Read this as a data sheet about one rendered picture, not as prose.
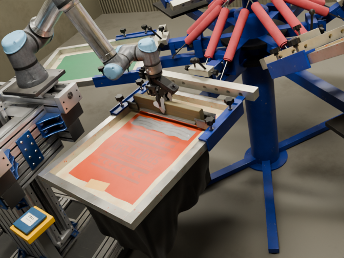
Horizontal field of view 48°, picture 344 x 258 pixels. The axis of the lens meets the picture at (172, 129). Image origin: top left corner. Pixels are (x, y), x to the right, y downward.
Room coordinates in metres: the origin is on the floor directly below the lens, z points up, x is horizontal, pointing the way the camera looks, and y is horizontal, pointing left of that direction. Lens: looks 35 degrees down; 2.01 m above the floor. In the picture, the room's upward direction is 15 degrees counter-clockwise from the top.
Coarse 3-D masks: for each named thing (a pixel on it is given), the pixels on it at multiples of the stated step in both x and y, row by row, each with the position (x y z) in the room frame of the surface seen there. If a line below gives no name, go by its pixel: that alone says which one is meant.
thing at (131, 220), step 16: (176, 96) 1.72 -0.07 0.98; (192, 96) 1.65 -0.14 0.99; (128, 112) 1.72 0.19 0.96; (96, 128) 1.60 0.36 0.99; (80, 144) 1.50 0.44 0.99; (64, 160) 1.43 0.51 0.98; (192, 160) 1.20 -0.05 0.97; (48, 176) 1.33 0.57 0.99; (176, 176) 1.12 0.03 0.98; (64, 192) 1.23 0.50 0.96; (80, 192) 1.17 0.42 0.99; (160, 192) 1.06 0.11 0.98; (96, 208) 1.08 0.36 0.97; (112, 208) 1.04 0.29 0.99; (144, 208) 0.99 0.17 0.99; (128, 224) 0.95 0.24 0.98
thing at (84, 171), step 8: (144, 112) 1.69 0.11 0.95; (160, 120) 1.57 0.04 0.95; (168, 120) 1.55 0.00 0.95; (120, 128) 1.60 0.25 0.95; (128, 128) 1.58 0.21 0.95; (144, 128) 1.54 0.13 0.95; (112, 136) 1.55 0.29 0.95; (120, 136) 1.53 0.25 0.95; (104, 144) 1.50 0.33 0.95; (96, 152) 1.46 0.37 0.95; (88, 160) 1.41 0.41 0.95; (80, 168) 1.37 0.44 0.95; (88, 168) 1.36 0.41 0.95; (96, 168) 1.34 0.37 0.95; (80, 176) 1.32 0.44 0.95; (88, 176) 1.30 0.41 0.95; (96, 176) 1.29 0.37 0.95; (104, 176) 1.27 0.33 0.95
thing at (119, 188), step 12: (180, 144) 1.35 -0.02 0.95; (168, 156) 1.29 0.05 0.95; (156, 168) 1.23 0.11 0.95; (108, 180) 1.24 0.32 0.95; (120, 180) 1.22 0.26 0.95; (144, 180) 1.18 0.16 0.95; (108, 192) 1.17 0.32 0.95; (120, 192) 1.15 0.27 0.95; (132, 192) 1.13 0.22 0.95; (132, 204) 1.07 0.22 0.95
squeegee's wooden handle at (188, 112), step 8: (136, 96) 1.69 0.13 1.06; (144, 96) 1.66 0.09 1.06; (144, 104) 1.65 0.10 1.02; (152, 104) 1.61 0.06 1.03; (168, 104) 1.53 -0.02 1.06; (176, 104) 1.51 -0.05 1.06; (184, 104) 1.49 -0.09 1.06; (160, 112) 1.58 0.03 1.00; (168, 112) 1.54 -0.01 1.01; (176, 112) 1.50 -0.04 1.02; (184, 112) 1.47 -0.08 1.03; (192, 112) 1.43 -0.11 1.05; (200, 112) 1.41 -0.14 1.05; (192, 120) 1.44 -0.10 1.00
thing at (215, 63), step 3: (213, 60) 1.87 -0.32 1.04; (216, 60) 1.86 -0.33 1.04; (207, 63) 1.85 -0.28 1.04; (210, 63) 1.84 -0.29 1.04; (213, 63) 1.83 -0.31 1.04; (216, 63) 1.83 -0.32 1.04; (219, 63) 1.83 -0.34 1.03; (213, 66) 1.81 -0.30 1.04; (216, 66) 1.81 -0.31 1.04; (219, 66) 1.83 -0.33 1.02; (216, 69) 1.81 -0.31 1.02; (219, 69) 1.82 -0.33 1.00; (195, 75) 1.76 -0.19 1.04; (210, 78) 1.76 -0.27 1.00
